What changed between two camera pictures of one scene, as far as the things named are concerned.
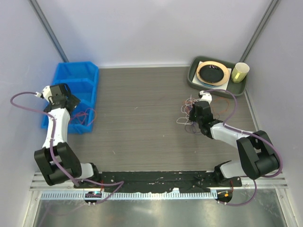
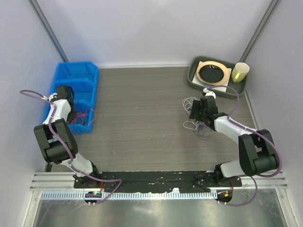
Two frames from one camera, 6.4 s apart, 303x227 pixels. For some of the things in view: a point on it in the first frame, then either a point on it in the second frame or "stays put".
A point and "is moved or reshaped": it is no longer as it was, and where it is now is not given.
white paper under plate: [224, 86] stays put
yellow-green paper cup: [239, 72] stays put
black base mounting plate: [155, 180] stays put
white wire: [185, 109] is moved or reshaped
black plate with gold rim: [212, 73] stays put
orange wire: [188, 105] → [85, 118]
